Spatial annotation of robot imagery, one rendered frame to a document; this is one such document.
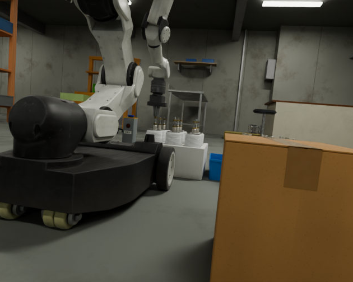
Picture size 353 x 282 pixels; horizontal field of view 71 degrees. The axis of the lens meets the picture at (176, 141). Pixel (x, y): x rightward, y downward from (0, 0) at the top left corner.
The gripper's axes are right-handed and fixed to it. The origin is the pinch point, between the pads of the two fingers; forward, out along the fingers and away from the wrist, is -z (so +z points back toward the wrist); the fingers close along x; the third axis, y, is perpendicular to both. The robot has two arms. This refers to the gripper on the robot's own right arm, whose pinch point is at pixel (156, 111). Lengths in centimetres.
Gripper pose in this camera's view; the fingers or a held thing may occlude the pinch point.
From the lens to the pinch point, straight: 149.0
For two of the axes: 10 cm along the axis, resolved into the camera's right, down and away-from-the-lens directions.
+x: 9.1, 1.2, -3.9
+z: 0.9, -9.9, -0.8
